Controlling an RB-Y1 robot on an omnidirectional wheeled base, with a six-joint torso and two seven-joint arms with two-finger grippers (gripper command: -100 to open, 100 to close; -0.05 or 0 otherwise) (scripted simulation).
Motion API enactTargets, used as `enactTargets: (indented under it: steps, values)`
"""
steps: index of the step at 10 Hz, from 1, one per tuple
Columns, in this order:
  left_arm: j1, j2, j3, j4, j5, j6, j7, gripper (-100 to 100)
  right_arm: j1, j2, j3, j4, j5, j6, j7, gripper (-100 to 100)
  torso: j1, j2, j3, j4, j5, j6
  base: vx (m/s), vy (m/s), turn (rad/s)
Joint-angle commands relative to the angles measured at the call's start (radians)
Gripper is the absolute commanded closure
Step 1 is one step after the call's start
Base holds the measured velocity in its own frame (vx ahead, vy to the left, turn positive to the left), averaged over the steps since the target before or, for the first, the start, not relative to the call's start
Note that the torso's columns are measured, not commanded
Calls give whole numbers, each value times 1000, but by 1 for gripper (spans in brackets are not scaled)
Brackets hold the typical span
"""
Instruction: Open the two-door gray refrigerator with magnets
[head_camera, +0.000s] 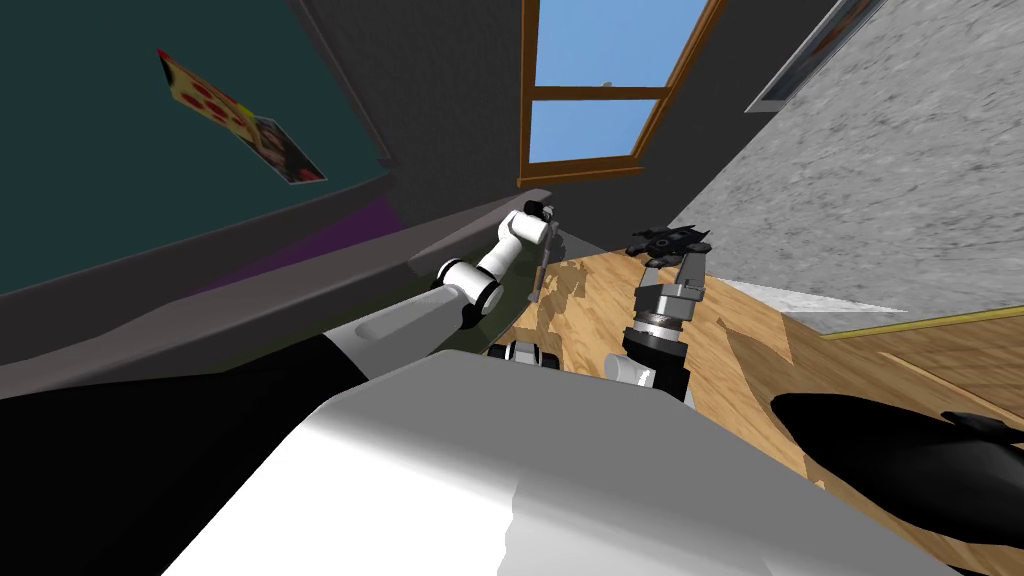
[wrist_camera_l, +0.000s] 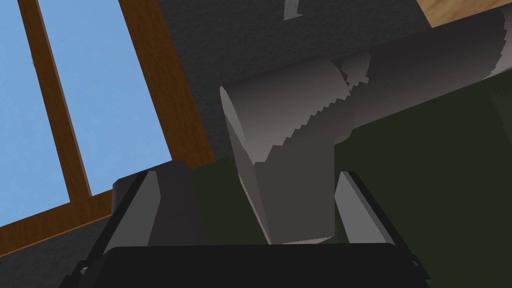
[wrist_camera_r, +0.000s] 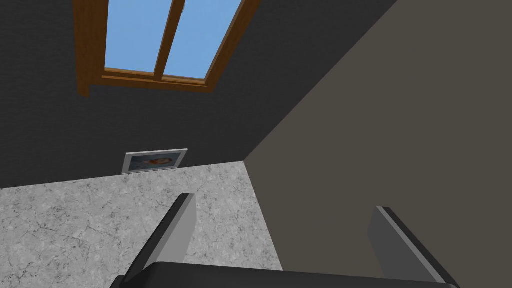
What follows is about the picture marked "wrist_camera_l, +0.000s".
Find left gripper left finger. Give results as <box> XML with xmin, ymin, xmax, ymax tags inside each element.
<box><xmin>81</xmin><ymin>170</ymin><xmax>162</xmax><ymax>268</ymax></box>

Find brown wooden framed window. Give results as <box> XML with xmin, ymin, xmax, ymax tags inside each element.
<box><xmin>0</xmin><ymin>0</ymin><xmax>217</xmax><ymax>258</ymax></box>

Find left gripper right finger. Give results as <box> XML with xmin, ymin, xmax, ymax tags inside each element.
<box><xmin>333</xmin><ymin>170</ymin><xmax>402</xmax><ymax>246</ymax></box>

